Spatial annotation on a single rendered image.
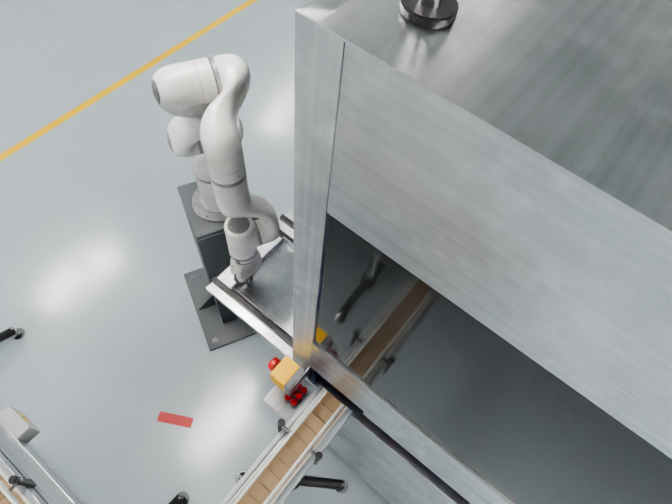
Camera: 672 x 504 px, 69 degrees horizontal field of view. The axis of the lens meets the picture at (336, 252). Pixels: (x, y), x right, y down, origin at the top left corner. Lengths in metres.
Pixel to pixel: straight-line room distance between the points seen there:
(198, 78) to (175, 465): 1.75
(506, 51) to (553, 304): 0.27
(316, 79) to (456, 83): 0.16
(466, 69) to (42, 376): 2.51
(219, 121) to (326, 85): 0.62
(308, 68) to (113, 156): 2.81
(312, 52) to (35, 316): 2.50
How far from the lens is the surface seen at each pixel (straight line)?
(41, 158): 3.48
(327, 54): 0.55
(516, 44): 0.57
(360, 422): 1.57
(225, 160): 1.18
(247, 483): 1.45
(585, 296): 0.57
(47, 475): 2.04
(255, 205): 1.34
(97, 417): 2.62
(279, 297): 1.68
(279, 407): 1.57
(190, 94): 1.23
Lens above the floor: 2.41
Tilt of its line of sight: 60 degrees down
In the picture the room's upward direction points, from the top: 9 degrees clockwise
